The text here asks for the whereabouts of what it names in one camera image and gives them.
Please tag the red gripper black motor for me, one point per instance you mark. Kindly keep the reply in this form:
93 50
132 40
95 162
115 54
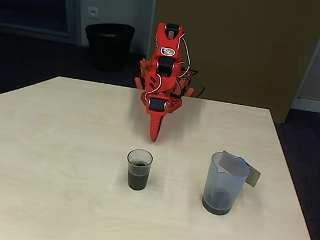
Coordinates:
157 105

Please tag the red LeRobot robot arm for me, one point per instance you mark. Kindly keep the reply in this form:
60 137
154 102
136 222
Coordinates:
159 44

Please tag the clear plastic cup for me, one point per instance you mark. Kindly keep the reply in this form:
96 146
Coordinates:
138 175

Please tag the orange table clamp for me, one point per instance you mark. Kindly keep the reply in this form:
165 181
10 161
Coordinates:
142 69
191 92

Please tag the black waste bin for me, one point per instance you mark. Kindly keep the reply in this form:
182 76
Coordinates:
108 48

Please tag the brown cork pin board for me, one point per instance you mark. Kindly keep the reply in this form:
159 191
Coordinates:
242 48

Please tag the grey framed glass door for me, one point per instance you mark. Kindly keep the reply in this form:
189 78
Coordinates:
74 8

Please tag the white wall socket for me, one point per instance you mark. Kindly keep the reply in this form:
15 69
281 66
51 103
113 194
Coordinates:
93 12

